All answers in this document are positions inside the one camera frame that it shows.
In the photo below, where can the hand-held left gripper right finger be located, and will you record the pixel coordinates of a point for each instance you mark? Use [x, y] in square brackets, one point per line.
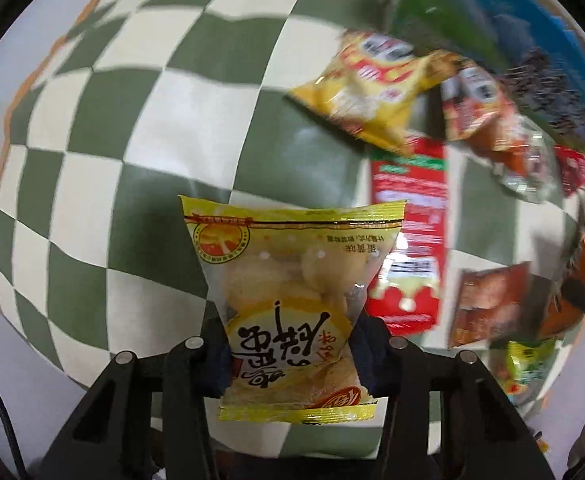
[367, 355]

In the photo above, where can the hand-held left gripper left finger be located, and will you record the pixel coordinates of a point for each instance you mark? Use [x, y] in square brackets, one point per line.
[217, 365]

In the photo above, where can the yellow egg pastry snack packet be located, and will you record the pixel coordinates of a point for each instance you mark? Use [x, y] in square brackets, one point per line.
[282, 285]

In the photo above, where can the small red snack packet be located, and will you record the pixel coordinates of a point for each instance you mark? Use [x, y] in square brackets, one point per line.
[577, 167]

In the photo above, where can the blue green milk carton box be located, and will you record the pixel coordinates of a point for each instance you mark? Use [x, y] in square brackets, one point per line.
[522, 25]

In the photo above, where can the orange brown snack packet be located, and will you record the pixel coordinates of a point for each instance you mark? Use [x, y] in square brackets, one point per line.
[580, 255]

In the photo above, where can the green yellow snack packet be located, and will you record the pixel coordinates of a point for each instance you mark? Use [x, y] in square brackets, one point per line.
[522, 370]

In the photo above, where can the brown meat snack packet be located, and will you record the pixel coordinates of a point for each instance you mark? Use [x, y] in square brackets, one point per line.
[492, 300]

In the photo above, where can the red rectangular snack packet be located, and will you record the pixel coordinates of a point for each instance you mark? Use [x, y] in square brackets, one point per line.
[412, 195]

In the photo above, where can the red brown clear snack packet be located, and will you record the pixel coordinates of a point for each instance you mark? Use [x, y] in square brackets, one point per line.
[482, 105]

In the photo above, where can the green white checkered mat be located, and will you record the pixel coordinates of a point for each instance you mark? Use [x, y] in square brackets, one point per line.
[97, 135]

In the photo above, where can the yellow chip packet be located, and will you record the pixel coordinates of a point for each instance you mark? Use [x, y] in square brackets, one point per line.
[362, 90]

